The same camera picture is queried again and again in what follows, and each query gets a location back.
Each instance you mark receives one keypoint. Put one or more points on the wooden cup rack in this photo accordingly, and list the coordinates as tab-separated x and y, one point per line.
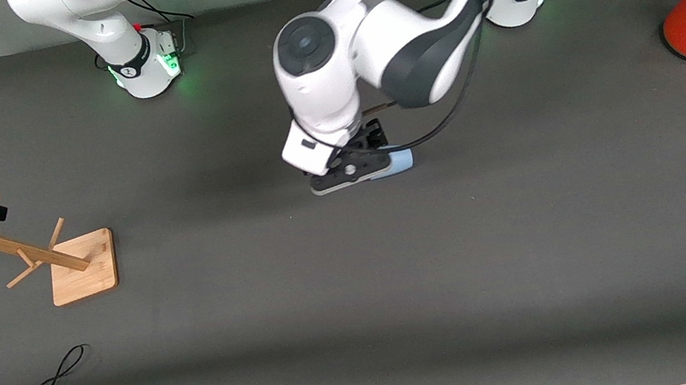
84	270

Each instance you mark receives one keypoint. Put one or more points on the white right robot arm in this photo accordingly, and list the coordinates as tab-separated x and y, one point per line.
105	23

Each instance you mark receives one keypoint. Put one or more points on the light blue plastic cup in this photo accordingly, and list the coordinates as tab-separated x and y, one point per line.
402	162

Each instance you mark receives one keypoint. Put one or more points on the dark grey table mat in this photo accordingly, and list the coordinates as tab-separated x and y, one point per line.
359	287

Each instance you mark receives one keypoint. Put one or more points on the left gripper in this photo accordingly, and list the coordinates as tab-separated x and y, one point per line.
371	134

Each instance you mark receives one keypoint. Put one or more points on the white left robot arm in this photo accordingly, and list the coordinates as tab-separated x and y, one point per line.
332	83

